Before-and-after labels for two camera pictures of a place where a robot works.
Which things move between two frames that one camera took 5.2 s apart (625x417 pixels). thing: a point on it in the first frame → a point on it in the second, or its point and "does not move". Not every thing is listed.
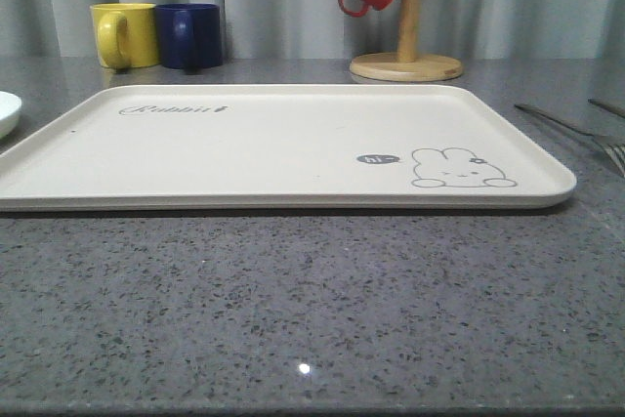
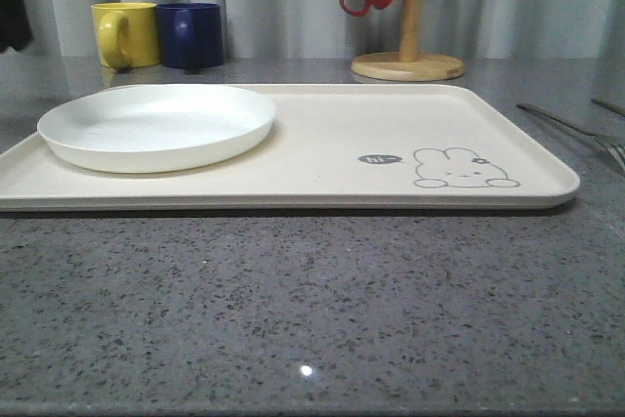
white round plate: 10,108 → 156,128
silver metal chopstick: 611,107 does not move
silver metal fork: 614,145 does not move
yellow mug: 126,34 does not move
